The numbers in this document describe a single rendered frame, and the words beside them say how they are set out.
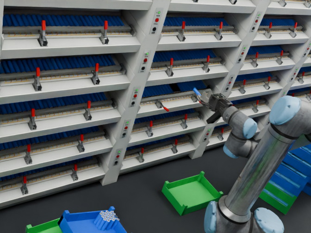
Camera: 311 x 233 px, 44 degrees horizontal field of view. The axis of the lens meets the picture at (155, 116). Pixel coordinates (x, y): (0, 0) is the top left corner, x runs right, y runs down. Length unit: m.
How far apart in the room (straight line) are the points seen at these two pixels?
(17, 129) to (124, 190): 0.80
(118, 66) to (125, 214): 0.79
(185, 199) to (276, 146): 0.96
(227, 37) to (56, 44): 1.00
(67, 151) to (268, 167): 0.95
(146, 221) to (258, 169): 0.79
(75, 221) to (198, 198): 0.78
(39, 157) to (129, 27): 0.73
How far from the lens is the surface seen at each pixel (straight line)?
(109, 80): 1.77
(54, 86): 1.65
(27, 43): 1.50
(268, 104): 3.00
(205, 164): 2.63
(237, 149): 1.95
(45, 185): 2.03
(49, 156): 1.89
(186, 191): 2.36
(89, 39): 1.62
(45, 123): 1.75
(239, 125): 1.90
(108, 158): 2.10
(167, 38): 1.86
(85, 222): 1.96
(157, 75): 1.93
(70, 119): 1.80
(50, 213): 2.04
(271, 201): 2.58
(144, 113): 2.01
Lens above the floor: 1.54
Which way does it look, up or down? 32 degrees down
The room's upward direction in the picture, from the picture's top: 18 degrees clockwise
